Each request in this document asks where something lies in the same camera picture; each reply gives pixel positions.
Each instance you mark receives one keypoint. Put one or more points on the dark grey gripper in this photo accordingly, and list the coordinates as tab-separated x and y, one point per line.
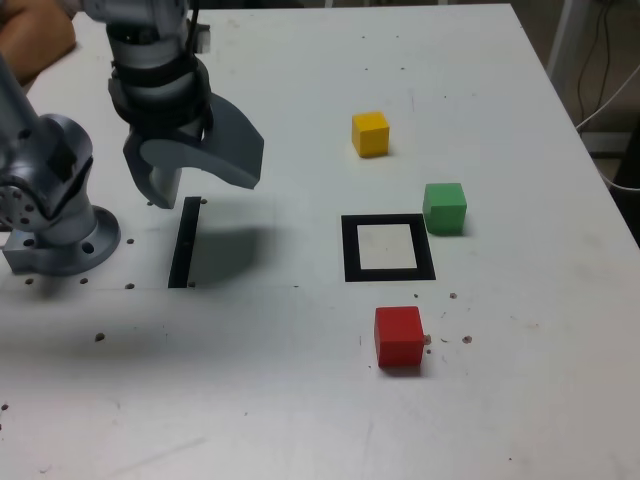
187	131

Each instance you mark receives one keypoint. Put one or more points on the yellow cube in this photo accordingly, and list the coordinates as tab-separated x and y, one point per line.
370	135

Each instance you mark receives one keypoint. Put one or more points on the green cube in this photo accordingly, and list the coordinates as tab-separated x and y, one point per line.
444	210

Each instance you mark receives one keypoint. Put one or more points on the red cube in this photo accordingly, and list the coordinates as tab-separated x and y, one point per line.
400	340

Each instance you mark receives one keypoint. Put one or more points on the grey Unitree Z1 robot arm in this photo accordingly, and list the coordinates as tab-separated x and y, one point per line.
60	150

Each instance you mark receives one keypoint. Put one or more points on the black tape square outline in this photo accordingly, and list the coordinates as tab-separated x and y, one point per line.
350	250

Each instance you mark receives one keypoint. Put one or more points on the black tape strip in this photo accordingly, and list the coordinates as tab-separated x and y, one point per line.
184	245

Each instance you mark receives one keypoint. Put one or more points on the white metal frame post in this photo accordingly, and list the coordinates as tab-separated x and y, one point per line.
562	40

